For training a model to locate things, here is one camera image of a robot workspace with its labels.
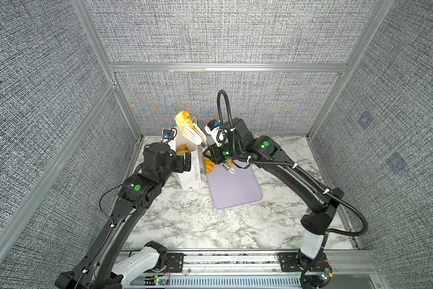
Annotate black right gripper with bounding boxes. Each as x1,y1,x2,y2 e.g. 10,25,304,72
202,141,246,164

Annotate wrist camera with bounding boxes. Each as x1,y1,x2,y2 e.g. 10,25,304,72
161,128,177,151
204,119,227,147

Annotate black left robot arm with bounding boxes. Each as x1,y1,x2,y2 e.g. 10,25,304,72
55,142,192,289

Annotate steel tongs white tips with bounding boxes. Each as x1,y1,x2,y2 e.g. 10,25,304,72
182,123,209,149

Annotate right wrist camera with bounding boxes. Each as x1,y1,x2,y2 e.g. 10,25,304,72
204,119,227,147

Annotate red-brown glazed croissant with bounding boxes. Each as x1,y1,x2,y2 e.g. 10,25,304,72
176,143,189,156

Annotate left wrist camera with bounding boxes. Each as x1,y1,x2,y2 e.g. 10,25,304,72
161,128,177,151

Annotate small striped bread top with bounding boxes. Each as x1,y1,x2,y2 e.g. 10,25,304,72
174,111,194,132

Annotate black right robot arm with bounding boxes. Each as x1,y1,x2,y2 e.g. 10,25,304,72
203,118,343,260

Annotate lilac plastic tray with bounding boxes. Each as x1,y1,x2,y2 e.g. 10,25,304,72
206,165,263,210

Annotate aluminium cage frame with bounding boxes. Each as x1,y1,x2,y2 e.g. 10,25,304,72
0,0,398,254

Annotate striped croissant top left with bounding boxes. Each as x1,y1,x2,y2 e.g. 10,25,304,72
203,157,215,174

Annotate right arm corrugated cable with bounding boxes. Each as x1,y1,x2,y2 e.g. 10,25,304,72
216,89,369,289

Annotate white paper bag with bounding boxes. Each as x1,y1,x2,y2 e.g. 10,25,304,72
166,126,201,190

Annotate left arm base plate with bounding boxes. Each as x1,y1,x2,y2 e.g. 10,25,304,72
144,253,184,275

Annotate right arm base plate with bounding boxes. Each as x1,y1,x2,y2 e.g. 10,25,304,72
277,252,330,272

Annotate aluminium front rail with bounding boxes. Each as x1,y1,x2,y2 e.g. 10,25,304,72
75,249,390,289

